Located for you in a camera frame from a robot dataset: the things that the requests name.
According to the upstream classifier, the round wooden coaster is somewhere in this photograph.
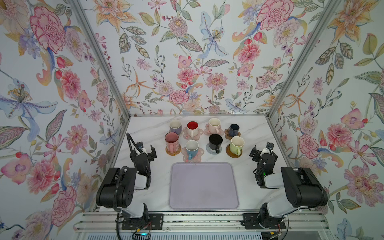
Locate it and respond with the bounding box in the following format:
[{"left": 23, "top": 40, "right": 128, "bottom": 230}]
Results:
[{"left": 226, "top": 145, "right": 243, "bottom": 159}]

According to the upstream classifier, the white mug blue handle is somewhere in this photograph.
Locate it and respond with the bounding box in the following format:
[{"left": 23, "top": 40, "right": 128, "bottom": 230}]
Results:
[{"left": 186, "top": 140, "right": 199, "bottom": 161}]

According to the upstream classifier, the grey rectangular tray mat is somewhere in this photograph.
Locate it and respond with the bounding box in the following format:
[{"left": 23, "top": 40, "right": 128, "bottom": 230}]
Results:
[{"left": 169, "top": 163, "right": 239, "bottom": 211}]

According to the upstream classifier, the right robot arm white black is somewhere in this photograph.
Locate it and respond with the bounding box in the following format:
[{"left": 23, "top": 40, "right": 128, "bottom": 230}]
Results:
[{"left": 250, "top": 142, "right": 328, "bottom": 228}]

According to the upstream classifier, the pink flower coaster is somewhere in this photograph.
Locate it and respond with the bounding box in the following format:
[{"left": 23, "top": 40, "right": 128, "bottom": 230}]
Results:
[
  {"left": 183, "top": 127, "right": 204, "bottom": 141},
  {"left": 204, "top": 124, "right": 225, "bottom": 136},
  {"left": 181, "top": 148, "right": 205, "bottom": 163}
]

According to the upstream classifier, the white mug grey handle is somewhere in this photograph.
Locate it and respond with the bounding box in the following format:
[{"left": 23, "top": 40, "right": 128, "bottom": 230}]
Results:
[{"left": 169, "top": 120, "right": 182, "bottom": 135}]

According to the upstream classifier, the red interior white mug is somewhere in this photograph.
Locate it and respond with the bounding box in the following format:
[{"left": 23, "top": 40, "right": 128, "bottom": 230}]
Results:
[{"left": 187, "top": 121, "right": 199, "bottom": 138}]

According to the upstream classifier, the brown paw print coaster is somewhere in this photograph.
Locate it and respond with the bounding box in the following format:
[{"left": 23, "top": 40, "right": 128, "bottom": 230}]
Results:
[{"left": 225, "top": 129, "right": 241, "bottom": 140}]

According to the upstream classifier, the cream mug pink handle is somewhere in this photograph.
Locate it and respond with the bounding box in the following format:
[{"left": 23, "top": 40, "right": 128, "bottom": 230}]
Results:
[{"left": 209, "top": 118, "right": 221, "bottom": 132}]

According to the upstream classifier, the white mug green handle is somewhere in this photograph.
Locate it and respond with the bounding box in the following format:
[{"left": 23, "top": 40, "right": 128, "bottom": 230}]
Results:
[{"left": 230, "top": 136, "right": 245, "bottom": 156}]

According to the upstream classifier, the aluminium front rail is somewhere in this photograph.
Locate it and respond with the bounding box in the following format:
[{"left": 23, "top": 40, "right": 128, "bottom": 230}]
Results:
[{"left": 74, "top": 211, "right": 329, "bottom": 233}]

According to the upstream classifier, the round woven cork coaster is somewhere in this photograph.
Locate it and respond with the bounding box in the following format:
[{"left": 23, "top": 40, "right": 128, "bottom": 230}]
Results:
[{"left": 165, "top": 145, "right": 182, "bottom": 156}]

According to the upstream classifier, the round blue woven coaster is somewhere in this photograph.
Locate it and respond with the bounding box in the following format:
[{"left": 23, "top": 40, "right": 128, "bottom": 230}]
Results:
[{"left": 206, "top": 144, "right": 222, "bottom": 155}]

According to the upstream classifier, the black mug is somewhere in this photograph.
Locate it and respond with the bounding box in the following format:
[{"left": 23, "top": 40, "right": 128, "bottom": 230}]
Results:
[{"left": 209, "top": 134, "right": 223, "bottom": 154}]

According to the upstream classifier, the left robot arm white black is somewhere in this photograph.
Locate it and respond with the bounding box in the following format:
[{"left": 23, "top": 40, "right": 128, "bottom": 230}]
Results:
[{"left": 96, "top": 133, "right": 157, "bottom": 221}]

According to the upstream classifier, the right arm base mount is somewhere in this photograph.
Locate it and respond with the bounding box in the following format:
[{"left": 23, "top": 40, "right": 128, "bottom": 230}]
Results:
[{"left": 240, "top": 203, "right": 286, "bottom": 230}]

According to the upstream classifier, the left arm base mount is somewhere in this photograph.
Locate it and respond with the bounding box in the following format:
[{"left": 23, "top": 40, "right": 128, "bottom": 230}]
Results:
[{"left": 121, "top": 204, "right": 164, "bottom": 231}]

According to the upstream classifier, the small dark navy mug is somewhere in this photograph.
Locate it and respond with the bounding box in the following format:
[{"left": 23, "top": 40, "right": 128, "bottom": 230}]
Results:
[{"left": 228, "top": 124, "right": 240, "bottom": 138}]

